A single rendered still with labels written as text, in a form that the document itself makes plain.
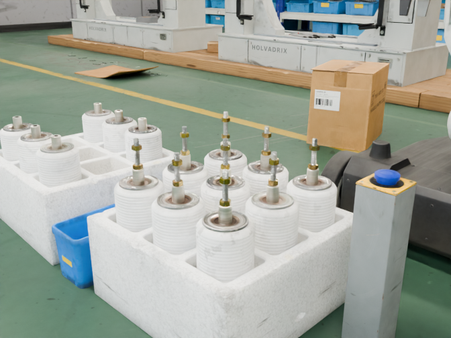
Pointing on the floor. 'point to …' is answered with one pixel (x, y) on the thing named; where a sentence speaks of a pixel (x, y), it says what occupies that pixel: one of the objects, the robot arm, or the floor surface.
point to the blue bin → (76, 248)
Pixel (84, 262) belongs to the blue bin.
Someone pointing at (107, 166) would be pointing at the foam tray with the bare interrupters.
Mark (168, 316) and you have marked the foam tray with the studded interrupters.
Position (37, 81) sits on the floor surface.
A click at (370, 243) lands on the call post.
